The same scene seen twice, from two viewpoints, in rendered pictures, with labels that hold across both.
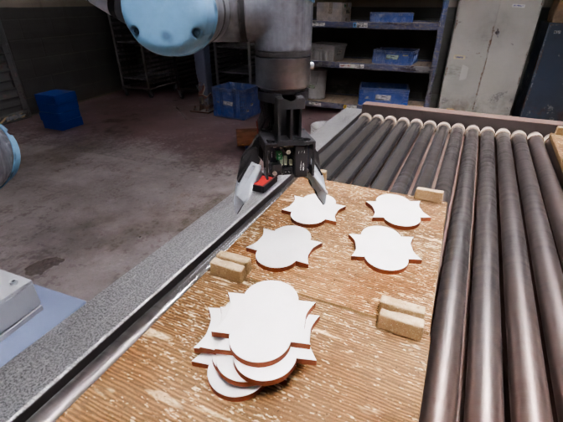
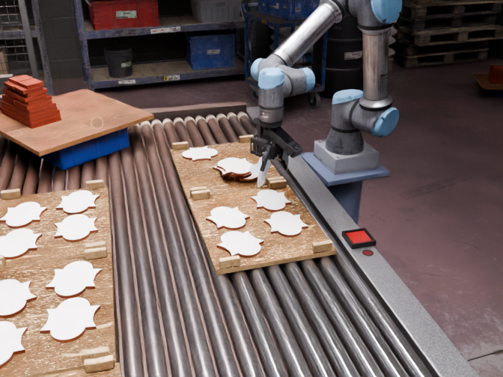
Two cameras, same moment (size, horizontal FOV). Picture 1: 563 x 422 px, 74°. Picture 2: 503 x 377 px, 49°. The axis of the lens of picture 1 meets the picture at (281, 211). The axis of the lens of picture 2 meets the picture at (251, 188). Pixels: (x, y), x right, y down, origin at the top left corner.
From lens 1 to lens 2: 2.06 m
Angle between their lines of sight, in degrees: 111
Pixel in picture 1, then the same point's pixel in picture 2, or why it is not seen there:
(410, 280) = (205, 212)
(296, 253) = (260, 198)
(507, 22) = not seen: outside the picture
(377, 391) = (194, 181)
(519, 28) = not seen: outside the picture
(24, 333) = (324, 170)
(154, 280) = (305, 181)
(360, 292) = (221, 200)
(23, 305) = (331, 164)
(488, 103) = not seen: outside the picture
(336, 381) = (207, 179)
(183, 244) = (320, 194)
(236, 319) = (242, 161)
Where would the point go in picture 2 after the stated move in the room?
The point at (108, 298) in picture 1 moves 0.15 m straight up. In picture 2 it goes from (307, 172) to (309, 134)
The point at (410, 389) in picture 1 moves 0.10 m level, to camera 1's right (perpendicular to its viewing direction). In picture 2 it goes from (186, 185) to (161, 194)
